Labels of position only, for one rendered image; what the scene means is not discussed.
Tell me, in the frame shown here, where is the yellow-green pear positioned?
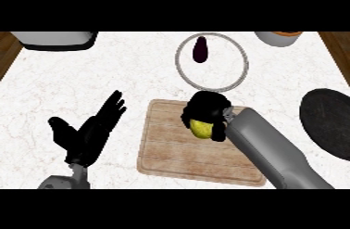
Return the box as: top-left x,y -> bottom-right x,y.
189,119 -> 215,140

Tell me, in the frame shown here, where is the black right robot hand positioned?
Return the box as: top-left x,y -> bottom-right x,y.
179,90 -> 232,143

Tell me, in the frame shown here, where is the white plate with grey rim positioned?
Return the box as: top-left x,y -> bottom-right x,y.
175,32 -> 250,93

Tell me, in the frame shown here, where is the dark purple eggplant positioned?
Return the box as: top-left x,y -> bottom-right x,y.
192,35 -> 212,64

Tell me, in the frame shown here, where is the grey cup with orange rim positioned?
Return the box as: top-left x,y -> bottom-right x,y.
253,31 -> 305,48

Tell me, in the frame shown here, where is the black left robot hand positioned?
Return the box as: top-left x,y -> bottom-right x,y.
46,90 -> 129,168

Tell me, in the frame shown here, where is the dark grey pan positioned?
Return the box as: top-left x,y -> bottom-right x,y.
299,88 -> 350,161

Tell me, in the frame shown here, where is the wooden cutting board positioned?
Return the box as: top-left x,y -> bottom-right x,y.
136,98 -> 268,187

